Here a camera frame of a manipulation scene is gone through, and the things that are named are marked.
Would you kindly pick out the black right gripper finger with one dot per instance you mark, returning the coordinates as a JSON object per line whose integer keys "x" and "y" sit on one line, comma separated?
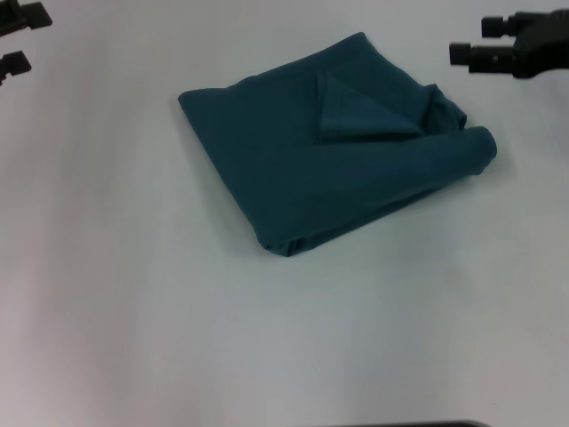
{"x": 484, "y": 58}
{"x": 500, "y": 26}

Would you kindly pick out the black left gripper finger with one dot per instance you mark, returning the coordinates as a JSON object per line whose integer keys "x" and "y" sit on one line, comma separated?
{"x": 26, "y": 17}
{"x": 15, "y": 64}

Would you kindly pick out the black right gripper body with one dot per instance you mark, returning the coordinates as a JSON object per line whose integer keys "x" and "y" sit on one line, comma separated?
{"x": 544, "y": 44}

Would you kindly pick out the teal t-shirt with beige print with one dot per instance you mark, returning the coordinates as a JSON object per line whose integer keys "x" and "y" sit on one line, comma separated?
{"x": 311, "y": 155}

